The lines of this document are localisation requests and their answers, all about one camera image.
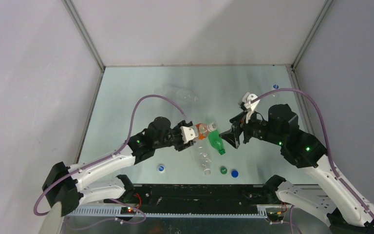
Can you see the blue bottle cap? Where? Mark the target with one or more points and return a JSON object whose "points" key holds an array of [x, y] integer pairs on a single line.
{"points": [[234, 173]]}

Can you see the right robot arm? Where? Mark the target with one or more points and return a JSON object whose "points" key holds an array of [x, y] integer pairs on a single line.
{"points": [[344, 210]]}

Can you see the orange label bottle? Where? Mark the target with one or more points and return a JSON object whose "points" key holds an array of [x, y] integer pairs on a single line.
{"points": [[205, 129]]}

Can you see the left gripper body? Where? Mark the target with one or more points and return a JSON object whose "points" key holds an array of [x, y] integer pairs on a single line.
{"points": [[176, 140]]}

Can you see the left circuit board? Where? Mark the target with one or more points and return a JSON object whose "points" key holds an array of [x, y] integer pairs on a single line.
{"points": [[127, 211]]}

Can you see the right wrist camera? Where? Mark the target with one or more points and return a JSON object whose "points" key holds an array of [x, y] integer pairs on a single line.
{"points": [[249, 105]]}

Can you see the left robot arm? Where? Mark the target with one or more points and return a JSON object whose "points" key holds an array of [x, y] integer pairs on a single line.
{"points": [[79, 184]]}

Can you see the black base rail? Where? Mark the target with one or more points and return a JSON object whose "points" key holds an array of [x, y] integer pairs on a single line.
{"points": [[217, 199]]}

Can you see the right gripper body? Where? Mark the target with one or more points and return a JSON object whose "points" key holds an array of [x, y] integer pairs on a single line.
{"points": [[254, 128]]}

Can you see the green plastic bottle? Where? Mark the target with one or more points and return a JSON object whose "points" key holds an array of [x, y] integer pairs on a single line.
{"points": [[216, 142]]}

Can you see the green bottle cap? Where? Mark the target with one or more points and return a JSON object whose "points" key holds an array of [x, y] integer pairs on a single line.
{"points": [[223, 170]]}

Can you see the blue white cap left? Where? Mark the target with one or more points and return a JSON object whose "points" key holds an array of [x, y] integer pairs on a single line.
{"points": [[161, 168]]}

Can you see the right circuit board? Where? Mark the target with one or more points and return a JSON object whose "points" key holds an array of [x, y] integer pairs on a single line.
{"points": [[275, 216]]}

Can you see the circuit board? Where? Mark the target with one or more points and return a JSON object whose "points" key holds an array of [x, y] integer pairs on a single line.
{"points": [[127, 211], [275, 216]]}

